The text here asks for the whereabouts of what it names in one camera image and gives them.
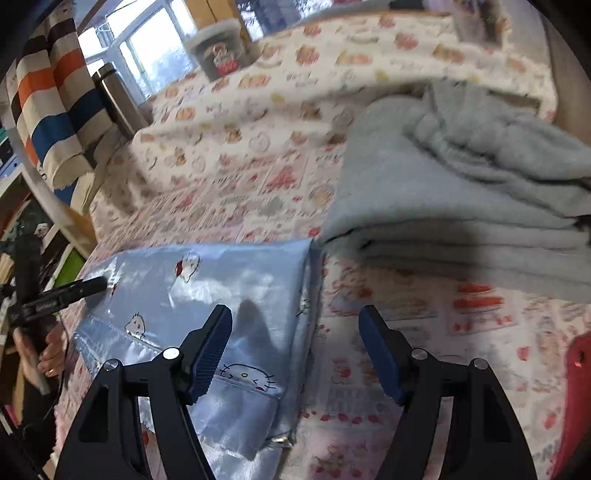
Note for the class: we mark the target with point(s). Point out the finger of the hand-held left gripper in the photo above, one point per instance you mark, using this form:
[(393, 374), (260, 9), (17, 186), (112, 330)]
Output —
[(78, 290)]

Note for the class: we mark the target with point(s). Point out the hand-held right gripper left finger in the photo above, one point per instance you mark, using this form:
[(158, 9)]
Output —
[(212, 360)]

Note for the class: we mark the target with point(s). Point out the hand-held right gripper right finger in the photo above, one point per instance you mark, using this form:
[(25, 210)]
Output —
[(381, 360)]

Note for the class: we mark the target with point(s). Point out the light blue satin pants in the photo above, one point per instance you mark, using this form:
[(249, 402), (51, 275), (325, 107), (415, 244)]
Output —
[(207, 277)]

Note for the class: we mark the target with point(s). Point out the person's left forearm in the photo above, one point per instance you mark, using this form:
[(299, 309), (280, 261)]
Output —
[(37, 424)]

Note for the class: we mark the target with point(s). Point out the person's left hand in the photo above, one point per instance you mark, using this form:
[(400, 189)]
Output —
[(55, 350)]

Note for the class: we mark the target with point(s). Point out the pink patchwork print bedsheet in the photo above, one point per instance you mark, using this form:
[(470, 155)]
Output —
[(351, 415)]

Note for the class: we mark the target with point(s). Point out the white shelf unit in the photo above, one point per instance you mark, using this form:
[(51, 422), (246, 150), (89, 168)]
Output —
[(9, 175)]

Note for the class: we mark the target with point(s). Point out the striped curtain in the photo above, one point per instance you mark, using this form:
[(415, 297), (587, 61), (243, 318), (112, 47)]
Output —
[(60, 115)]

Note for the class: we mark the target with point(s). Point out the grey fleece blanket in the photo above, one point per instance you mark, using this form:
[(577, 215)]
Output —
[(438, 194)]

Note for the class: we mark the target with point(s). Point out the steel thermos bottle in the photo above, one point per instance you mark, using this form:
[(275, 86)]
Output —
[(120, 101)]

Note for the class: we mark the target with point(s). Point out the red plastic panel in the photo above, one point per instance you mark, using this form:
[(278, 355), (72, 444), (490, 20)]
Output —
[(577, 415)]

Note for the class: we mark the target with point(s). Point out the white lidded plastic jar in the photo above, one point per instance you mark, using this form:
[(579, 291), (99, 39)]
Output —
[(217, 50)]

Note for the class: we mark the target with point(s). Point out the cream bear print sheet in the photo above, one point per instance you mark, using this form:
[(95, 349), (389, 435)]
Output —
[(323, 60)]

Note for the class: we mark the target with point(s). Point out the clear plastic cup with pens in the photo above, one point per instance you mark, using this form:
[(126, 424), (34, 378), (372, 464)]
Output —
[(475, 23)]

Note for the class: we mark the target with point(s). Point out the wooden post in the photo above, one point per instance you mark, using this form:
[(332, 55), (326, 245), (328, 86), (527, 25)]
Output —
[(214, 11)]

